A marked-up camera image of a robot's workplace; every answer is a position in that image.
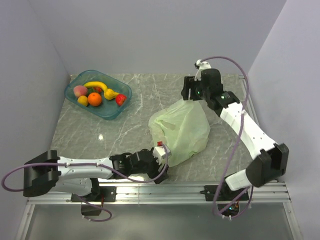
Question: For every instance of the pink peach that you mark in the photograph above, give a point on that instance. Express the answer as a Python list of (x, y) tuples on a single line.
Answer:
[(80, 90)]

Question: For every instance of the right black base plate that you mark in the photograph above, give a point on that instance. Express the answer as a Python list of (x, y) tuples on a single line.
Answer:
[(225, 193)]

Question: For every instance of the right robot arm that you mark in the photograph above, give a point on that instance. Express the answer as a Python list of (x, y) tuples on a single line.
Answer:
[(269, 159)]

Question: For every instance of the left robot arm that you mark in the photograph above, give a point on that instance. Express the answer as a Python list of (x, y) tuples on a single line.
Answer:
[(49, 172)]

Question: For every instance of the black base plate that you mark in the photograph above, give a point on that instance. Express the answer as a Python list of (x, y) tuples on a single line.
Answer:
[(225, 193), (107, 194)]

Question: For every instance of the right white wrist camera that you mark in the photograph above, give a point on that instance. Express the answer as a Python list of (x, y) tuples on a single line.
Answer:
[(200, 66)]

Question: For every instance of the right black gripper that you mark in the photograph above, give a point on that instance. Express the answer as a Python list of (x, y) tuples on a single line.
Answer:
[(189, 83)]

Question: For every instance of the orange fruit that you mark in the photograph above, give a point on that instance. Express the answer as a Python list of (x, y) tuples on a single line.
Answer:
[(94, 99)]

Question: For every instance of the aluminium mounting rail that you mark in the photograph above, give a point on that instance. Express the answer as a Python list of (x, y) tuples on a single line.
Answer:
[(187, 193)]

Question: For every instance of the yellow banana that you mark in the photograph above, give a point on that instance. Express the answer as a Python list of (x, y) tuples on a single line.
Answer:
[(99, 84)]

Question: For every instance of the black box under rail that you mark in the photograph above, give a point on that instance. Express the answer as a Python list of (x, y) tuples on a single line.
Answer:
[(90, 211)]

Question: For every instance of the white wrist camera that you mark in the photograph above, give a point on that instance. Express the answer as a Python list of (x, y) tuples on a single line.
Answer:
[(161, 151), (200, 66)]

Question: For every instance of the light green plastic bag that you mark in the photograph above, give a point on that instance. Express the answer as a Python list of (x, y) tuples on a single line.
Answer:
[(183, 127)]

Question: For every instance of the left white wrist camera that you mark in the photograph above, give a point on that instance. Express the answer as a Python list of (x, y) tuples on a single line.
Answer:
[(161, 151)]

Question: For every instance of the right side aluminium rail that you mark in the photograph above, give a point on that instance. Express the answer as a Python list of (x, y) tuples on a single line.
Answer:
[(249, 104)]

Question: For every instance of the small red strawberry behind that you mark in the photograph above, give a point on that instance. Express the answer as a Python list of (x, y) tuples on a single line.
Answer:
[(96, 90)]

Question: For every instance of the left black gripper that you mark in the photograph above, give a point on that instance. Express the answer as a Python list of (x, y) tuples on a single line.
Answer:
[(164, 175)]

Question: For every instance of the small yellow lemon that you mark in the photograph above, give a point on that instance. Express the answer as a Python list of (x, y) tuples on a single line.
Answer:
[(83, 100)]

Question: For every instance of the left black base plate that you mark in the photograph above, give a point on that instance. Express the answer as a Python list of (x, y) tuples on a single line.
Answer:
[(107, 194)]

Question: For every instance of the yellow pear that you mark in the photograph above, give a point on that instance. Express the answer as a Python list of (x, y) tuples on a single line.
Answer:
[(110, 94)]

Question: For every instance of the blue transparent plastic tray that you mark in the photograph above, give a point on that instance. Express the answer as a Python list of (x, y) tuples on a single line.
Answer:
[(108, 109)]

